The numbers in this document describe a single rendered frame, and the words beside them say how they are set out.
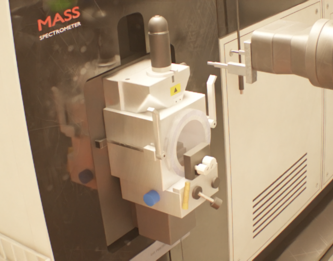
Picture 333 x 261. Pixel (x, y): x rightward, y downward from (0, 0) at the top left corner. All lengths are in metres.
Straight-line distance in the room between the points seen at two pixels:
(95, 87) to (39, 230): 0.20
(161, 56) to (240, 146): 0.36
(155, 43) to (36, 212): 0.26
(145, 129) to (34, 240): 0.20
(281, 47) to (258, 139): 0.52
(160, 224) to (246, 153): 0.31
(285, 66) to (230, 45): 0.37
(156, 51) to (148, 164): 0.14
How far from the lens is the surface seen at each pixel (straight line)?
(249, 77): 0.69
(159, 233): 0.89
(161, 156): 0.77
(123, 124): 0.81
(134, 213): 0.92
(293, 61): 0.66
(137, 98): 0.79
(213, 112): 0.85
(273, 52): 0.66
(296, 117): 1.29
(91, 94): 0.81
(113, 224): 0.89
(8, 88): 0.72
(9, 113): 0.74
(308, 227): 1.50
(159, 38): 0.79
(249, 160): 1.15
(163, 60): 0.80
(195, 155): 0.81
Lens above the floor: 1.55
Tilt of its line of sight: 24 degrees down
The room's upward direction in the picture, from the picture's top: 5 degrees counter-clockwise
